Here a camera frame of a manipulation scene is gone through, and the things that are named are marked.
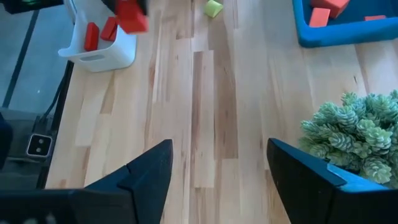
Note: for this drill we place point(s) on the black object with green light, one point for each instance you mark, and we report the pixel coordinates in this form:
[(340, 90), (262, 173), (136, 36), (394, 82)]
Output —
[(18, 7)]

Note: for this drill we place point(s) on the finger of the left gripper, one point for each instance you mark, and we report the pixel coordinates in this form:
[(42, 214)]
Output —
[(109, 2), (143, 6)]

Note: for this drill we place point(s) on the white plastic bin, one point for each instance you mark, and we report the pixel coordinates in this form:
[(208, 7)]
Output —
[(109, 57)]

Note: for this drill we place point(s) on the blue plastic bin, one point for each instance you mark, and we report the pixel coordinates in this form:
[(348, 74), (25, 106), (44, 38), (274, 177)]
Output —
[(335, 35)]

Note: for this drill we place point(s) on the orange rectangular block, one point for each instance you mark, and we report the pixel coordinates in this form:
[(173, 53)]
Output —
[(319, 17), (331, 6)]

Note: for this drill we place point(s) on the red rectangular block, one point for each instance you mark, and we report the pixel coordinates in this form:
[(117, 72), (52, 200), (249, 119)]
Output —
[(91, 35), (109, 28)]

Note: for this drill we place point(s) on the green potted artificial plant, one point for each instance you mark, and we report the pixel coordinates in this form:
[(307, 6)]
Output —
[(357, 137)]

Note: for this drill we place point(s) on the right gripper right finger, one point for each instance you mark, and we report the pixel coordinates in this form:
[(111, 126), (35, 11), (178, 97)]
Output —
[(311, 193)]

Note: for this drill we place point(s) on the small red block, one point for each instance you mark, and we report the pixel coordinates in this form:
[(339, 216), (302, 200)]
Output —
[(132, 17)]

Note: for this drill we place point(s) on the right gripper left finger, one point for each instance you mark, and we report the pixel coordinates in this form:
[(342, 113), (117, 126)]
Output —
[(140, 193)]

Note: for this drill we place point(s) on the green rectangular block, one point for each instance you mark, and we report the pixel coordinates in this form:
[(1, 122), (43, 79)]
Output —
[(213, 7)]

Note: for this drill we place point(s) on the black aluminium table frame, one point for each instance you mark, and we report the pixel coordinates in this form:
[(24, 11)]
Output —
[(63, 90)]

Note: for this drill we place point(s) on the table-level camera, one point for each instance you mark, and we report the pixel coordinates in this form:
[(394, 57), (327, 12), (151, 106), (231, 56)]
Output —
[(38, 145)]

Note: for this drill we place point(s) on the orange cube block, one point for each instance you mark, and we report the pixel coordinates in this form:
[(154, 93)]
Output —
[(375, 18)]

